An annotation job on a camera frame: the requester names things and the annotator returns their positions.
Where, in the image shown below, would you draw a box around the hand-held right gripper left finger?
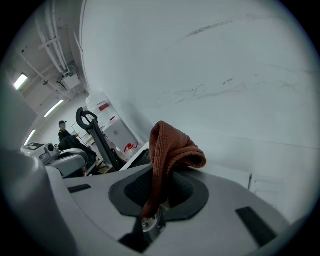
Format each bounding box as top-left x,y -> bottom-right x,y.
45,163 -> 161,247

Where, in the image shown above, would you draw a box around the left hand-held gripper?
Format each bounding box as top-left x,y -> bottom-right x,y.
20,141 -> 89,179

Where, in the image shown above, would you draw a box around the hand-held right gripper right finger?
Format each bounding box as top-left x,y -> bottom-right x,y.
139,166 -> 291,256

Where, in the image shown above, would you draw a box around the brown cloth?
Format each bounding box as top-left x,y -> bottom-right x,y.
141,120 -> 208,221

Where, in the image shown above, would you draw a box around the black draped jacket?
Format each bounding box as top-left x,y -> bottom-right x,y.
58,136 -> 98,165

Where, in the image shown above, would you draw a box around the long ceiling light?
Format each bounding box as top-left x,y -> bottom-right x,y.
43,98 -> 65,118
23,128 -> 37,146

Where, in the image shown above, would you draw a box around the plastic-wrapped bundle with red label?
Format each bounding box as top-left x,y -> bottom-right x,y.
85,91 -> 118,126

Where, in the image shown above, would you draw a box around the white ceiling junction box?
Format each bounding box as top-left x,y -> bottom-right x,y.
56,72 -> 81,91

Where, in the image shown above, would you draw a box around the short ceiling light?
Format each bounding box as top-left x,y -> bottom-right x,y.
12,73 -> 29,91

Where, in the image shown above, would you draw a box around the white ceiling pipes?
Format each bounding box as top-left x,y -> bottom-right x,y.
34,0 -> 73,76

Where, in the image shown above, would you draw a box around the clear jug with red handle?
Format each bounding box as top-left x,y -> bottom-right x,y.
123,141 -> 140,157

